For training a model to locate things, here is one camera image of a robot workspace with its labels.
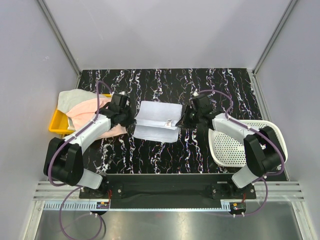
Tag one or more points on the white perforated plastic basket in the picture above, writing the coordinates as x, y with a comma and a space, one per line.
228, 152

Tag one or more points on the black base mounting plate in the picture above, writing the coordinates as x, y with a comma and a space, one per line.
141, 192

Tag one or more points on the slotted cable duct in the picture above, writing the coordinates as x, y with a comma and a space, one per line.
77, 205

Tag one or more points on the light blue towel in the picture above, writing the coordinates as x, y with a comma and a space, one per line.
156, 121

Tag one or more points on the cream white towel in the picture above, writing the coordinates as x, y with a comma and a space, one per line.
70, 98

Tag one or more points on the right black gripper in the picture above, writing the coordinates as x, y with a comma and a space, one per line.
184, 122

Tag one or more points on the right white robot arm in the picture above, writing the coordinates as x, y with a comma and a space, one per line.
264, 148

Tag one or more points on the aluminium frame post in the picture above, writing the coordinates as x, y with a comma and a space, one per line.
58, 35
278, 29

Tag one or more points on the black marble pattern mat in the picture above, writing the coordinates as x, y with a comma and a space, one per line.
125, 154

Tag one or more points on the pink towel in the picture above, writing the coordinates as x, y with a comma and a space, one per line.
81, 113

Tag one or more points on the left aluminium frame post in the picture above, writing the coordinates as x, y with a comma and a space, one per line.
58, 35

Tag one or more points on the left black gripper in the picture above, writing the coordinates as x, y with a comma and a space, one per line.
131, 120

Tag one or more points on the yellow plastic tray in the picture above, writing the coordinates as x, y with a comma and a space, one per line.
61, 124

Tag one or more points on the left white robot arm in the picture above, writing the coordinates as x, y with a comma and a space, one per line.
64, 163

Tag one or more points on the right aluminium frame post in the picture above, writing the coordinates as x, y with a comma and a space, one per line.
278, 29

